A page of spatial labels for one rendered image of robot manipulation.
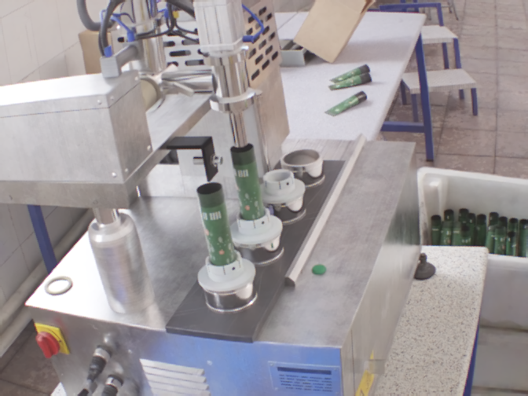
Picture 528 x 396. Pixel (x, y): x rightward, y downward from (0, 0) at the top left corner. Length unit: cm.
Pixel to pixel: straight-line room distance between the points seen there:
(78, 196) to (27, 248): 202
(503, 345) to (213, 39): 115
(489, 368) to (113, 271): 117
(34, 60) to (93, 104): 211
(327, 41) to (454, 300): 150
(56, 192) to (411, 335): 68
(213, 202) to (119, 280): 18
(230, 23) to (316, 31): 181
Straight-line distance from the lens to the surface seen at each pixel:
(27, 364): 277
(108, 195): 93
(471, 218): 202
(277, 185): 112
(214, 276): 95
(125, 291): 101
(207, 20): 93
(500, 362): 189
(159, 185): 130
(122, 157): 91
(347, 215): 116
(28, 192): 101
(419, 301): 142
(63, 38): 316
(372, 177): 127
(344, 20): 268
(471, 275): 148
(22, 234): 294
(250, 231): 103
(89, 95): 89
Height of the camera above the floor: 159
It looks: 27 degrees down
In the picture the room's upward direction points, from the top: 9 degrees counter-clockwise
